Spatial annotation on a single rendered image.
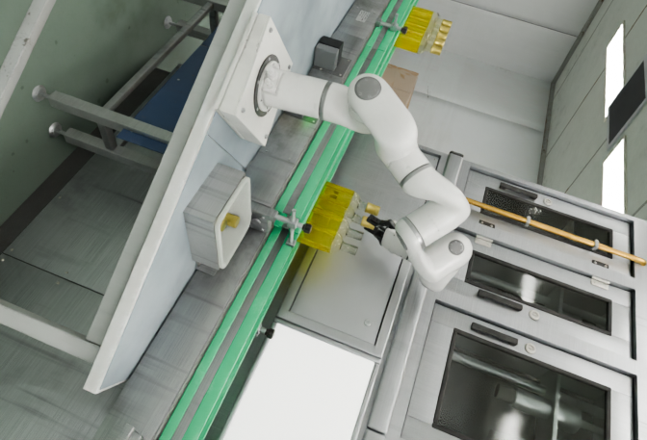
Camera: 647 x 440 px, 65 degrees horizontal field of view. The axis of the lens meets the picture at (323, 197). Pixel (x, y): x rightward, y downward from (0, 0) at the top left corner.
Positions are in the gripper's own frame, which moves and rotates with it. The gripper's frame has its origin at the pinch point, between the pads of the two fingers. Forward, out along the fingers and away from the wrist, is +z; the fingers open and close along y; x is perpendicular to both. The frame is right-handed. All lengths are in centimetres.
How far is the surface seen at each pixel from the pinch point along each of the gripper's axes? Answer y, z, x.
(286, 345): -13.1, -0.3, 44.0
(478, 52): -288, 111, -574
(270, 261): 3.3, 15.4, 33.0
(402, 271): -12.1, -15.1, 0.7
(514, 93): -302, 34, -542
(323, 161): 13.8, 21.8, -0.6
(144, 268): 30, 26, 64
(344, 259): -12.9, 2.7, 8.9
